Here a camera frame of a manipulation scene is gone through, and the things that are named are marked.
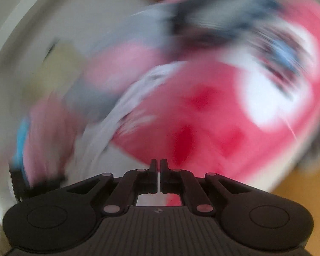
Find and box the dark cloth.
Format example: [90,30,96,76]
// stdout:
[171,0,283,46]

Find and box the pink floral quilt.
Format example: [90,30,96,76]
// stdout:
[13,5,187,187]

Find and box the red floral bed blanket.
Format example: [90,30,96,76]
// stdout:
[107,0,320,192]

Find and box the cardboard box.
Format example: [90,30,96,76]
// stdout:
[24,43,88,96]

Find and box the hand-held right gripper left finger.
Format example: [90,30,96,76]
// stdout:
[67,159,158,216]

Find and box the blue printed cushion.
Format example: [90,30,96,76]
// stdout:
[12,117,30,171]

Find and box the white shirt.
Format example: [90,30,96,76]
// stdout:
[67,61,187,182]

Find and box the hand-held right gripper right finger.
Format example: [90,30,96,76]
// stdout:
[160,159,252,216]

